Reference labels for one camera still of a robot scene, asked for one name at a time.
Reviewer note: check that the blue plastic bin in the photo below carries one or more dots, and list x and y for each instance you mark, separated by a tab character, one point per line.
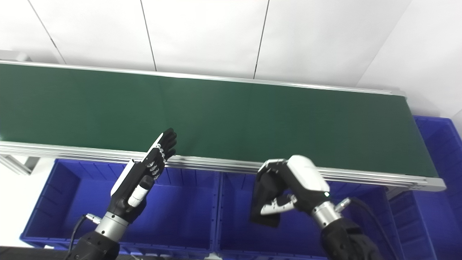
433	216
234	231
72	209

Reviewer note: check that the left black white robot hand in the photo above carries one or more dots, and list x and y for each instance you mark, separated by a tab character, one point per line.
135	180

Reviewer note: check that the green conveyor belt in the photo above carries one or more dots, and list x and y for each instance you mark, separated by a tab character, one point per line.
361	177
252	122

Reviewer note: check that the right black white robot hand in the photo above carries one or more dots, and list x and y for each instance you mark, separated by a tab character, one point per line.
306	180

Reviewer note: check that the aluminium conveyor leg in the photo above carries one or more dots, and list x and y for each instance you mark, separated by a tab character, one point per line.
16	164

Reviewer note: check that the black cylinder block part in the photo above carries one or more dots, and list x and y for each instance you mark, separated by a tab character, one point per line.
269	191

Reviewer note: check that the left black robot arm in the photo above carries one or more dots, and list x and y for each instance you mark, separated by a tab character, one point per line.
97	242

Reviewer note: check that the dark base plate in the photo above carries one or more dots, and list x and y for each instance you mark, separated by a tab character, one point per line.
29	253

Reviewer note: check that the grey conveyor motor housing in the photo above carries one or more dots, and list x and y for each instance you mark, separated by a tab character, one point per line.
12	56

